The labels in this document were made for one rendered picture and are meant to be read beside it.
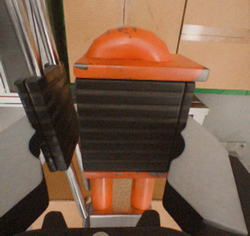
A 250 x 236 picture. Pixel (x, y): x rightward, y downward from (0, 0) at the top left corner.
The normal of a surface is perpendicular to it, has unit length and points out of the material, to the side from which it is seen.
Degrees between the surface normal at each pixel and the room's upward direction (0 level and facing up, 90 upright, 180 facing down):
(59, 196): 90
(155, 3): 0
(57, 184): 90
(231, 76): 0
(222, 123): 0
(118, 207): 90
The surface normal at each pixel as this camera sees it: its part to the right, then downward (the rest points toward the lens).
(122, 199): 0.04, -0.89
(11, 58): 0.04, 0.46
